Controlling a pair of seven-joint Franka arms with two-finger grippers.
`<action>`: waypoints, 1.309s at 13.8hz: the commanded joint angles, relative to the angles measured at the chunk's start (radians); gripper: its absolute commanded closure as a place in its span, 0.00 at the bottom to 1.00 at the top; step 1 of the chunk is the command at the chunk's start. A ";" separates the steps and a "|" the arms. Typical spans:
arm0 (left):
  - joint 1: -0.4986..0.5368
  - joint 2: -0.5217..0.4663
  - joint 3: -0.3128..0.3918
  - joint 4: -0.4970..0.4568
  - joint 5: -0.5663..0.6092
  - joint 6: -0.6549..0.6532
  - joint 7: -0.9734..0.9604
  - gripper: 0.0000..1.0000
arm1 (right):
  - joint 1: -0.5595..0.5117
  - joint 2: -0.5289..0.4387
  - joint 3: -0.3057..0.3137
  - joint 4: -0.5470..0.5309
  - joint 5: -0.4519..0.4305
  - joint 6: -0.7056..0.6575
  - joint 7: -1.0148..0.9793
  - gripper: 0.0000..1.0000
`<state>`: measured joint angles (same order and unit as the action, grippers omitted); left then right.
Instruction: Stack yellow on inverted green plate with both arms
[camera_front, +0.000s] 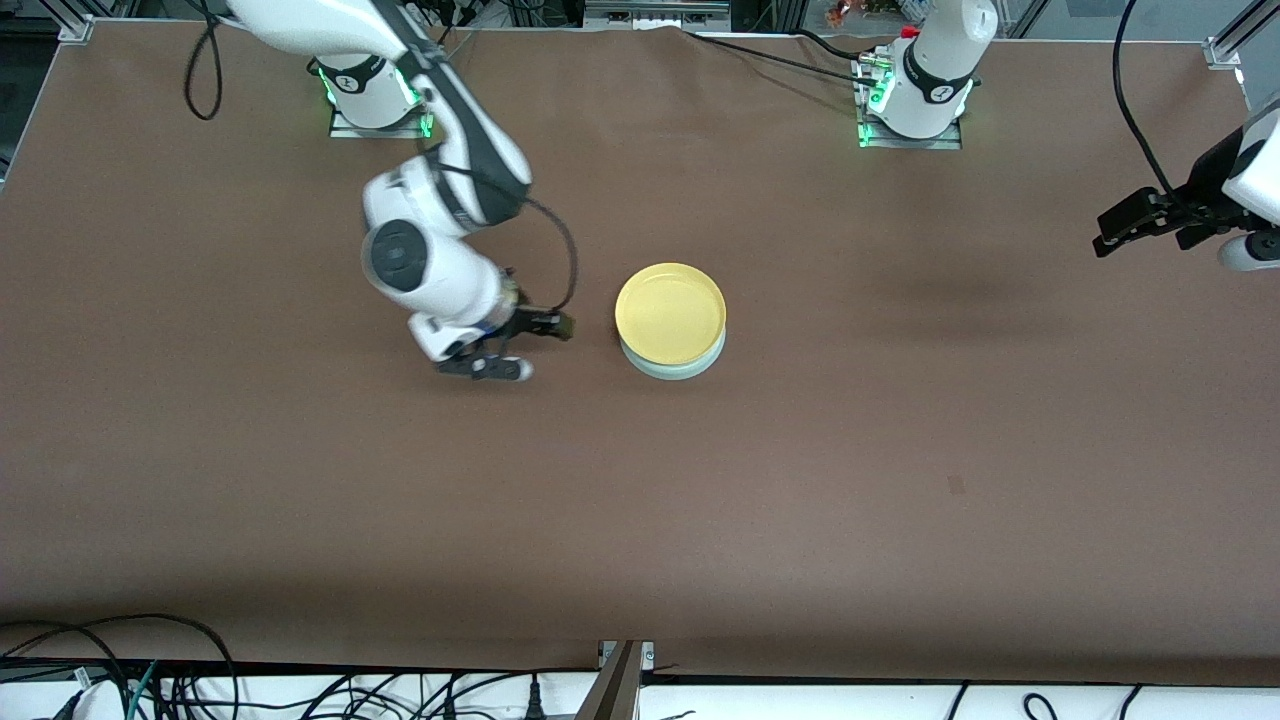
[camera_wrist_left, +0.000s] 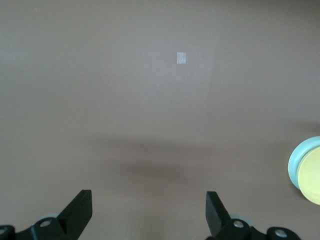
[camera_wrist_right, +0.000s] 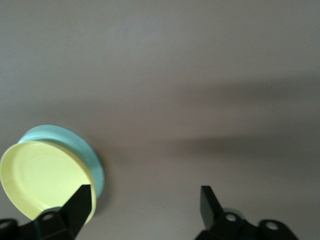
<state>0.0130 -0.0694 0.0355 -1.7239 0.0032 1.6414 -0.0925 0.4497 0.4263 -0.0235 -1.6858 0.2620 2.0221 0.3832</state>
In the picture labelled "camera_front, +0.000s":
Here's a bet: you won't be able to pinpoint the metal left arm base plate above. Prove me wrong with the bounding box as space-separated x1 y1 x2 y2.
853 50 966 151

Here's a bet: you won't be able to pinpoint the green cable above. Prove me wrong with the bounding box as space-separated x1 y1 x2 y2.
128 660 161 720

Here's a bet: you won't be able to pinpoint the aluminium frame corner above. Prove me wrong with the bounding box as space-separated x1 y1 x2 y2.
55 0 97 44
1203 0 1280 73

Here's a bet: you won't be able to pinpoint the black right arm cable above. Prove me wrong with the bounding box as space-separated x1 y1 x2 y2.
184 0 580 314

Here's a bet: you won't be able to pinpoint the brown table cover sheet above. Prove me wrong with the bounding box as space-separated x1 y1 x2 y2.
0 20 1280 686

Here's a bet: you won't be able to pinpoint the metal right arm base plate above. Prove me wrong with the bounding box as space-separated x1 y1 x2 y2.
328 60 436 139

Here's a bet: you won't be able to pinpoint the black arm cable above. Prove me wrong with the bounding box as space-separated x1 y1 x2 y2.
1111 0 1183 201
184 0 580 314

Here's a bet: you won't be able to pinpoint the long black looped cable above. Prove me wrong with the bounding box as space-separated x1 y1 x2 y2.
0 613 239 720

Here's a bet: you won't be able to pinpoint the yellow plastic plate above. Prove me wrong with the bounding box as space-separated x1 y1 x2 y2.
614 263 728 366

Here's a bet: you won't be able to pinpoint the white side table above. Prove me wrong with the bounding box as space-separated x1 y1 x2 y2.
0 668 1280 720

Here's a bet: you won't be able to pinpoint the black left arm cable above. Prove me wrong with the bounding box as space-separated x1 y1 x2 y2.
1111 0 1183 201

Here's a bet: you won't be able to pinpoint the grey metal rail bracket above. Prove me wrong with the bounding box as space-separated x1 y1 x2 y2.
585 0 731 31

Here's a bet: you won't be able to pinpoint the black cable across table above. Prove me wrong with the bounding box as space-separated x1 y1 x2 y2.
788 27 876 61
683 28 881 89

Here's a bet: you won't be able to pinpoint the colourful small objects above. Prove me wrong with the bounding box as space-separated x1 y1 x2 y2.
826 0 903 27

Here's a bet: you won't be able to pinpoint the aluminium profile post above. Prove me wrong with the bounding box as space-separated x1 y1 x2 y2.
575 640 656 720

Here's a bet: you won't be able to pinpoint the green plastic plate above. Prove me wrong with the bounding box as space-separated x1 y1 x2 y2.
619 328 728 382

